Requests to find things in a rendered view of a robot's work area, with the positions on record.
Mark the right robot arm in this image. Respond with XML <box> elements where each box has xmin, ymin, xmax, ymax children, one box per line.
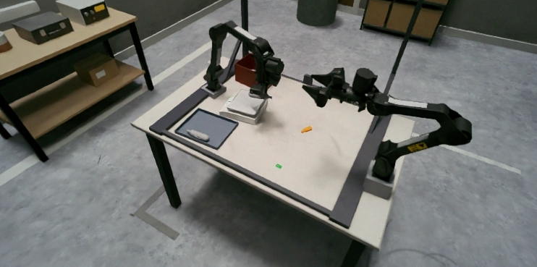
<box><xmin>203</xmin><ymin>20</ymin><xmax>284</xmax><ymax>92</ymax></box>

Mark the white digital weighing scale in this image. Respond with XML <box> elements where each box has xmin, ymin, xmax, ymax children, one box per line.
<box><xmin>219</xmin><ymin>88</ymin><xmax>269</xmax><ymax>125</ymax></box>

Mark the grey gas cylinder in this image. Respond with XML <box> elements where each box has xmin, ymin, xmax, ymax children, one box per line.
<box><xmin>187</xmin><ymin>130</ymin><xmax>209</xmax><ymax>141</ymax></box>
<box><xmin>248</xmin><ymin>92</ymin><xmax>272</xmax><ymax>100</ymax></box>

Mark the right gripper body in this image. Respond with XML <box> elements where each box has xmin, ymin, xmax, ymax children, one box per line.
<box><xmin>250</xmin><ymin>69</ymin><xmax>269</xmax><ymax>96</ymax></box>

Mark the small orange stepped block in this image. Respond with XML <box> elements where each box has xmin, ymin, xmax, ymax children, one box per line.
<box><xmin>301</xmin><ymin>126</ymin><xmax>312</xmax><ymax>133</ymax></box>

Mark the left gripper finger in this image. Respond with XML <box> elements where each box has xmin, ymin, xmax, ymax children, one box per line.
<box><xmin>302</xmin><ymin>85</ymin><xmax>322</xmax><ymax>103</ymax></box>
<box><xmin>311</xmin><ymin>72</ymin><xmax>331</xmax><ymax>87</ymax></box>

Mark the red open box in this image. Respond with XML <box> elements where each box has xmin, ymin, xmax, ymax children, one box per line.
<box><xmin>234</xmin><ymin>53</ymin><xmax>258</xmax><ymax>88</ymax></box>

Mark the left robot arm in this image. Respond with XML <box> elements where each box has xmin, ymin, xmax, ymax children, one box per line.
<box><xmin>331</xmin><ymin>67</ymin><xmax>472</xmax><ymax>182</ymax></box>

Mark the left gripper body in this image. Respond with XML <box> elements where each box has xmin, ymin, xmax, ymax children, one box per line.
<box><xmin>316</xmin><ymin>76</ymin><xmax>351</xmax><ymax>108</ymax></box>

